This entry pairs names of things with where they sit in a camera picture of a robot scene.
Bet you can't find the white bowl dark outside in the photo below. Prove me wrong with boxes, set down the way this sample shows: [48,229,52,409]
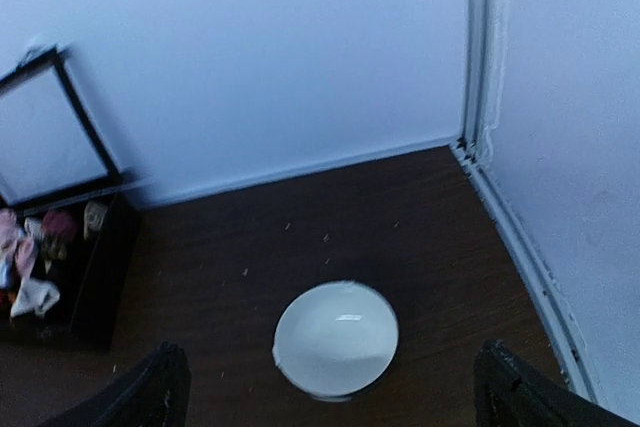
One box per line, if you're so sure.
[272,281,400,402]

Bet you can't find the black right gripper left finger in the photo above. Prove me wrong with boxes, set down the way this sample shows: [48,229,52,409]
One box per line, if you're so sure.
[43,342,191,426]

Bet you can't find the tan rolled sock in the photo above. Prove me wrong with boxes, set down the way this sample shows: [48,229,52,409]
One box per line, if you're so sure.
[83,201,108,240]

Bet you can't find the white sock in box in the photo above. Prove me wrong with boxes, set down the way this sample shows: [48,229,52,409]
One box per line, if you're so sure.
[10,278,61,318]

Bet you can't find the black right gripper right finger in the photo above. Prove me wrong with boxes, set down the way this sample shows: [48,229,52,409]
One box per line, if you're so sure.
[473,340,633,427]

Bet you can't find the dark red rolled sock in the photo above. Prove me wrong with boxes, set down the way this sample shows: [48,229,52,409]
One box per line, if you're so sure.
[41,210,78,260]

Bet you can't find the pink rolled sock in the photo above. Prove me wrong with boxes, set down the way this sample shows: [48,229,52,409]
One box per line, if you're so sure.
[1,209,38,289]

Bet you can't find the black box with glass lid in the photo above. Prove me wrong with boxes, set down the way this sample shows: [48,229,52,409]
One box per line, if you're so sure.
[1,47,142,351]

